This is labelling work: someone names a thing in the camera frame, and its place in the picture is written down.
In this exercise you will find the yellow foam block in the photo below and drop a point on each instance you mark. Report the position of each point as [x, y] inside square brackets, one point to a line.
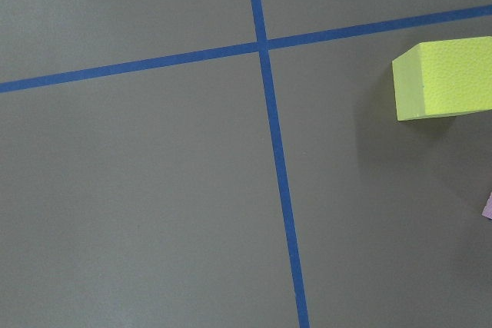
[446, 78]

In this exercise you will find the pink foam block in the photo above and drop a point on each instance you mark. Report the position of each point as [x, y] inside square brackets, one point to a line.
[487, 211]

